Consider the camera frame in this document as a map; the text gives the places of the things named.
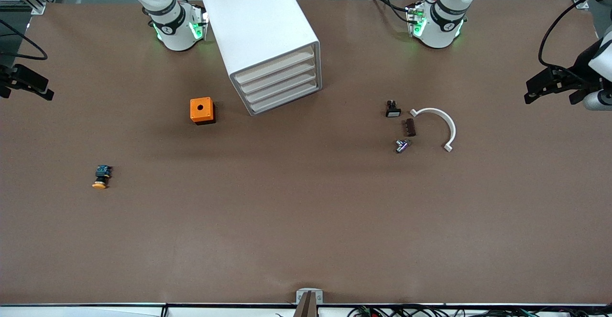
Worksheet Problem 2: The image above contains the yellow mushroom push button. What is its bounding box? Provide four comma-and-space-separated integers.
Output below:
92, 164, 113, 190

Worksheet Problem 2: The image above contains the orange button box black base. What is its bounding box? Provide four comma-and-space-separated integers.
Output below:
190, 97, 216, 125

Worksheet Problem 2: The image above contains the white drawer cabinet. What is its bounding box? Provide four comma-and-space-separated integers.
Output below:
200, 0, 322, 117

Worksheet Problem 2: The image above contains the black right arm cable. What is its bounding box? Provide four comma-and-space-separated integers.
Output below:
0, 20, 48, 62

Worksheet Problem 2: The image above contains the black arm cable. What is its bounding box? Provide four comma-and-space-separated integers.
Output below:
538, 0, 612, 71
0, 20, 48, 62

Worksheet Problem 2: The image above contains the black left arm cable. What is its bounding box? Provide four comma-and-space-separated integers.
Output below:
538, 0, 612, 71

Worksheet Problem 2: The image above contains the white curved plastic bracket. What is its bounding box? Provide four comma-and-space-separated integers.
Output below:
410, 108, 457, 153

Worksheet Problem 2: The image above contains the black base cable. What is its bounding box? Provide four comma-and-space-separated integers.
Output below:
368, 0, 414, 23

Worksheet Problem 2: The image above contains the white table edge rail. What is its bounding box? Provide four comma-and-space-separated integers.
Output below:
0, 303, 612, 317

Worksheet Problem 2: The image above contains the cable bundle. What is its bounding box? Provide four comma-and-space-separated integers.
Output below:
347, 305, 612, 317

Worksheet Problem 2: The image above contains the metal table edge bracket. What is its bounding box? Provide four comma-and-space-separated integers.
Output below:
296, 288, 323, 306

